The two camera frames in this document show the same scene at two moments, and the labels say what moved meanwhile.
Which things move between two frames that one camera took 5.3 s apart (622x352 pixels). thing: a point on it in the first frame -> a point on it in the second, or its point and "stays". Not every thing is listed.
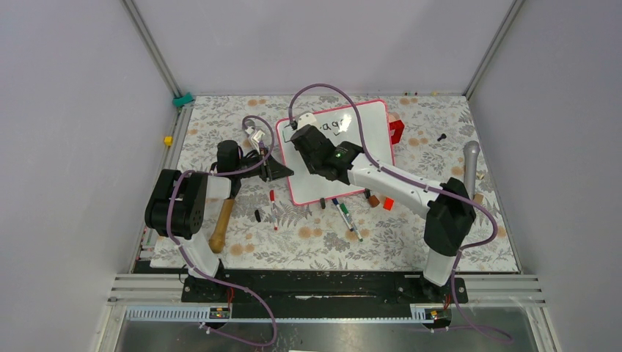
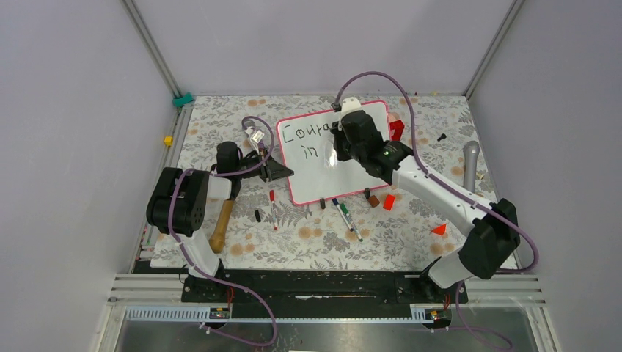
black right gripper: [309, 165] -> [339, 133]
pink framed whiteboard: [338, 125] stays
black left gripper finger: [272, 176] stays
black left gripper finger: [277, 170] stays
